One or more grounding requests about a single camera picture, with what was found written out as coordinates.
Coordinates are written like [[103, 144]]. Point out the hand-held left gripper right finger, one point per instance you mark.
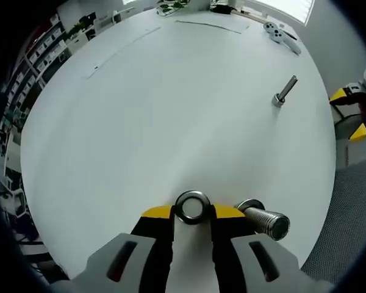
[[238, 259]]

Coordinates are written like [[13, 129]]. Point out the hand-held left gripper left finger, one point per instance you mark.
[[97, 265]]

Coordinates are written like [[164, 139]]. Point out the thick threaded steel stud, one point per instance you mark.
[[262, 218]]

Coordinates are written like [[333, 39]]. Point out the thin threaded steel stud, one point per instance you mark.
[[288, 88]]

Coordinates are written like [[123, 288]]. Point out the white game controller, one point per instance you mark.
[[270, 27], [288, 44]]

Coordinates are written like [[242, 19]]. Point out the black pen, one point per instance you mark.
[[291, 35]]

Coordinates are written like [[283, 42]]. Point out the grey mesh office chair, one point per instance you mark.
[[353, 213]]

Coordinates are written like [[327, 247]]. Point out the black case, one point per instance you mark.
[[222, 8]]

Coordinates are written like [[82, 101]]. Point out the trailing plant in glass bowl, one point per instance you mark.
[[170, 5]]

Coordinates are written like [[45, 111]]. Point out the white storage shelving unit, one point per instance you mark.
[[42, 49]]

